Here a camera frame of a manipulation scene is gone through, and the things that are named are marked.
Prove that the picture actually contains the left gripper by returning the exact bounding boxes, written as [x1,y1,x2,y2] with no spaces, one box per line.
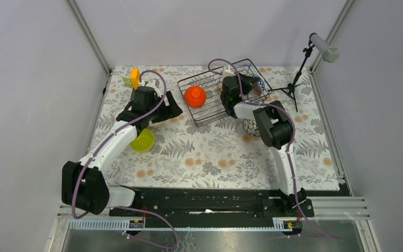
[146,90,183,123]

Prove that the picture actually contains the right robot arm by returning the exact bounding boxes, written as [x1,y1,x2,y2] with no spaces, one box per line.
[220,70,300,196]

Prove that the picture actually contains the pink patterned bowl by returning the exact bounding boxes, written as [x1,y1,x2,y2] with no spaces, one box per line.
[242,119,261,137]

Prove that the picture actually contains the orange plastic bowl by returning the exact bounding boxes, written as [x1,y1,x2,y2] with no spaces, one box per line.
[184,86,207,108]

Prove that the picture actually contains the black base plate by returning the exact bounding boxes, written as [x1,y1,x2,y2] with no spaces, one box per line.
[109,187,299,228]

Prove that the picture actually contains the wire dish rack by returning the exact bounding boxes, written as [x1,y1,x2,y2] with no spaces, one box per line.
[177,58,273,128]

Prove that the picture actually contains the purple cable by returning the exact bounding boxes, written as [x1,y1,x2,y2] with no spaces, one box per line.
[207,58,343,242]
[71,70,182,249]

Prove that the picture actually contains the floral tablecloth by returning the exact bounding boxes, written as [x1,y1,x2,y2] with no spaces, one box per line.
[104,66,339,191]

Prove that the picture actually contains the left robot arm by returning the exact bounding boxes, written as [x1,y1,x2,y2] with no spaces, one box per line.
[61,86,183,216]

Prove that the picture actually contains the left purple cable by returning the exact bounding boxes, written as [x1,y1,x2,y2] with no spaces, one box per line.
[71,70,182,249]

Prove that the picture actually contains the orange plastic block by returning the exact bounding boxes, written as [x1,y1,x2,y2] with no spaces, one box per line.
[130,68,141,90]

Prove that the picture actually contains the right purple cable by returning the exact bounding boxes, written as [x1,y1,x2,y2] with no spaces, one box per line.
[207,58,343,242]

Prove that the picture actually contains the yellow plastic bowl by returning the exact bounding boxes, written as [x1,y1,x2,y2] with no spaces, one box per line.
[130,129,155,152]

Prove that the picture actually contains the microphone on black stand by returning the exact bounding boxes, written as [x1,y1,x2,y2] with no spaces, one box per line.
[270,33,340,113]

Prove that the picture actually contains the blue patterned bowl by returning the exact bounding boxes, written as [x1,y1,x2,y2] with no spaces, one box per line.
[253,79,265,96]

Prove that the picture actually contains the green mesh piece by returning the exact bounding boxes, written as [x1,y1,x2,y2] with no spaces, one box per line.
[122,77,133,88]

